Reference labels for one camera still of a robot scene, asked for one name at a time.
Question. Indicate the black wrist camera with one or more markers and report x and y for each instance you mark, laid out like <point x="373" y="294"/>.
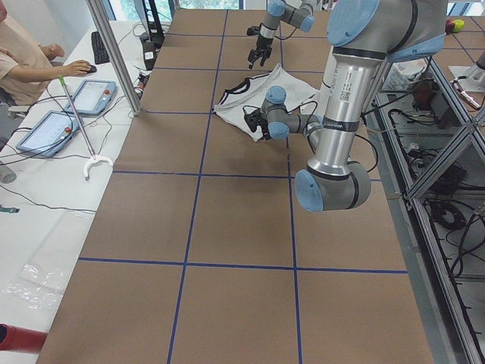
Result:
<point x="253" y="31"/>
<point x="253" y="120"/>

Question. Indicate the white camera stand column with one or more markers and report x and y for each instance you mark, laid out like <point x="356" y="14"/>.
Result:
<point x="329" y="111"/>

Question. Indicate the person right hand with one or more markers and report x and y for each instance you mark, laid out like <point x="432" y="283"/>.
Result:
<point x="76" y="68"/>

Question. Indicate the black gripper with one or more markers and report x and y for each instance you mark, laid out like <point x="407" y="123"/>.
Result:
<point x="264" y="127"/>
<point x="261" y="42"/>

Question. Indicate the far blue teach pendant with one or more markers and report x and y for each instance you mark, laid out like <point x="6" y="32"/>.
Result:
<point x="92" y="97"/>

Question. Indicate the black keyboard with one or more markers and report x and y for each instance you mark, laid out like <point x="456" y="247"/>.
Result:
<point x="100" y="53"/>

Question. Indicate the aluminium frame post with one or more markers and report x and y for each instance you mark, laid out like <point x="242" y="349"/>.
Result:
<point x="102" y="24"/>

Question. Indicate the white reacher grabber stick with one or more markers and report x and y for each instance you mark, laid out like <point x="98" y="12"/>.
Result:
<point x="94" y="158"/>

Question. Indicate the blue teach pendant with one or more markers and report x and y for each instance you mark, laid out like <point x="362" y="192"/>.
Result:
<point x="49" y="135"/>
<point x="92" y="97"/>

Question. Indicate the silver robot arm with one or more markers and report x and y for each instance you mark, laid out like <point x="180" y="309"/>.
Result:
<point x="301" y="18"/>
<point x="363" y="34"/>

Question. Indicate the red cylinder object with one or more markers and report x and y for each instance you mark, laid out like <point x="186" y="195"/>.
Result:
<point x="21" y="340"/>

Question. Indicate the near blue teach pendant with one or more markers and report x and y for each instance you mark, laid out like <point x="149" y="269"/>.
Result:
<point x="49" y="135"/>

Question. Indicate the seated person beige shirt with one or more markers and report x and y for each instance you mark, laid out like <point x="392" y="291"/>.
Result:
<point x="21" y="58"/>

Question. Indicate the black computer mouse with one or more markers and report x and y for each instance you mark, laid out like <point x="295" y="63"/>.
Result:
<point x="92" y="69"/>

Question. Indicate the clear plastic bag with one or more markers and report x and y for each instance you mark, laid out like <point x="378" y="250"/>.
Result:
<point x="37" y="287"/>

